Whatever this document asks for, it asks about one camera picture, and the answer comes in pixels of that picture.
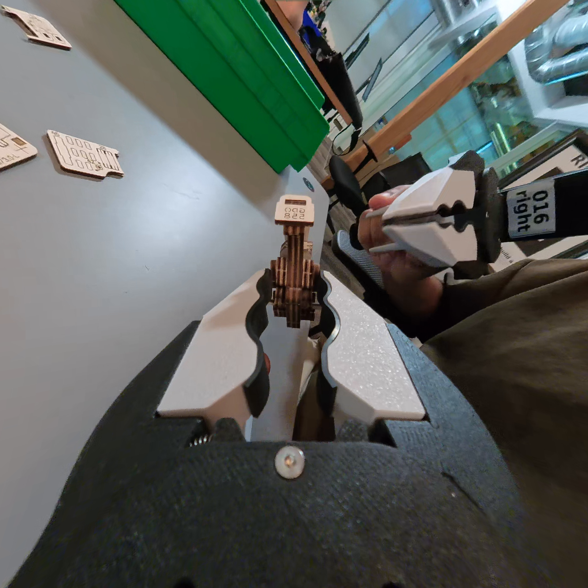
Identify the silver ventilation duct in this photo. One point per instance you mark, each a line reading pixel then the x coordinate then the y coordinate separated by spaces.
pixel 560 46

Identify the person's olive clothing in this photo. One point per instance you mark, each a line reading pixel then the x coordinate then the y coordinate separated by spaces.
pixel 528 390

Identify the small slotted wooden panel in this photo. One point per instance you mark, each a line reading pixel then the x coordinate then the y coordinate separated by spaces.
pixel 82 154

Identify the grey desk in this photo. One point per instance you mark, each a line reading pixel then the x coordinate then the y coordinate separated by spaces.
pixel 115 275

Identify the person's right hand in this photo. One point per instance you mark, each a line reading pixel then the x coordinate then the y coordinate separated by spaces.
pixel 404 280

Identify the wooden beam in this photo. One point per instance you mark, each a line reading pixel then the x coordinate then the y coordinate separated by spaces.
pixel 459 76

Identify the black office chair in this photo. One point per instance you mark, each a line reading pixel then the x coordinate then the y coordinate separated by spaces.
pixel 347 183
pixel 409 170

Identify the small notched wooden panel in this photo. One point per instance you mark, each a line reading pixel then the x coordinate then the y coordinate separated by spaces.
pixel 41 30

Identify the laser-cut wooden parts sheet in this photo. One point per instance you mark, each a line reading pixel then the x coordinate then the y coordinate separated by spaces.
pixel 13 149

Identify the wooden motorcycle model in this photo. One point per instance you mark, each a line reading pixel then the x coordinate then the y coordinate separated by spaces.
pixel 294 275

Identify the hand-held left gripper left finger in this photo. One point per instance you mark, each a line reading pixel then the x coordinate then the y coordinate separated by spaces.
pixel 211 367

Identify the black-framed marker sign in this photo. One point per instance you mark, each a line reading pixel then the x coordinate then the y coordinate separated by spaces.
pixel 551 165

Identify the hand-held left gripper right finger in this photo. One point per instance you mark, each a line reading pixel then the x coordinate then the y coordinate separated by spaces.
pixel 372 367

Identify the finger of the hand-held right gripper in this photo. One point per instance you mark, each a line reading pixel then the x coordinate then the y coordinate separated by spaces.
pixel 436 243
pixel 436 188

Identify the wooden workbench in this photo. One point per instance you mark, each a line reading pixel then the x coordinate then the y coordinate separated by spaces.
pixel 312 63

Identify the green plastic bin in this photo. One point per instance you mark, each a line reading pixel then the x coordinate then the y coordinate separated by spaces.
pixel 229 69

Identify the round teal sticker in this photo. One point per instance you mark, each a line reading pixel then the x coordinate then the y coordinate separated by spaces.
pixel 308 184

